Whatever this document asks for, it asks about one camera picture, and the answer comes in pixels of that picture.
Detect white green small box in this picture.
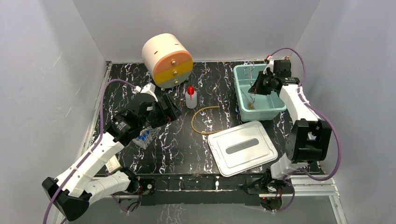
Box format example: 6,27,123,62
105,155,122,174

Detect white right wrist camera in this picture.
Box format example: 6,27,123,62
263,55,275,76

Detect white bin lid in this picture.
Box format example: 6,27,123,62
207,121,278,177

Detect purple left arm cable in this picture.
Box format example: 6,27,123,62
42,78,138,224

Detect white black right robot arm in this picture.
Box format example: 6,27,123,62
248,57,332,193

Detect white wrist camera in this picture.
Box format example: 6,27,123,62
263,55,275,76
133,83,158,102

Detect round cabinet with coloured drawers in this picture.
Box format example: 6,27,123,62
141,33,193,89

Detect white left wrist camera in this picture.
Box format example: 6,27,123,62
133,83,158,102

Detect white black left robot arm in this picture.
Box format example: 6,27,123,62
42,93,182,221

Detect yellow rubber tube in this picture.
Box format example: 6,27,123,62
191,106,222,135

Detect teal plastic bin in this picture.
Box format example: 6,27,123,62
233,63,287,122

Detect clear test tube rack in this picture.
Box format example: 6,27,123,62
132,126,161,149

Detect white squeeze bottle red cap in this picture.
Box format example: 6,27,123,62
185,86,198,109

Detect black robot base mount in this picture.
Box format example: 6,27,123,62
110,173,293,214

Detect brown test tube brush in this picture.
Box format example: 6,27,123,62
242,92,255,110

